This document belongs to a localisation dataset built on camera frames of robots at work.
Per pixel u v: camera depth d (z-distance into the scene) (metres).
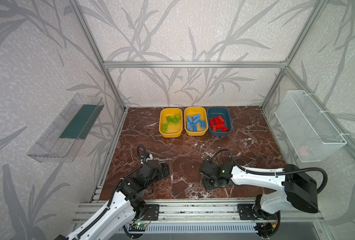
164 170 0.72
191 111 1.18
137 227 0.72
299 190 0.42
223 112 1.12
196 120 1.08
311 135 0.64
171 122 1.09
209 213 0.75
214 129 1.04
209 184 0.72
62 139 0.65
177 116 1.11
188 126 1.05
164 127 1.07
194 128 1.05
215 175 0.62
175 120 1.09
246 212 0.74
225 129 1.05
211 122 1.09
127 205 0.51
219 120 1.10
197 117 1.12
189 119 1.11
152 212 0.74
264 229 0.74
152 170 0.60
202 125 1.08
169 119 1.12
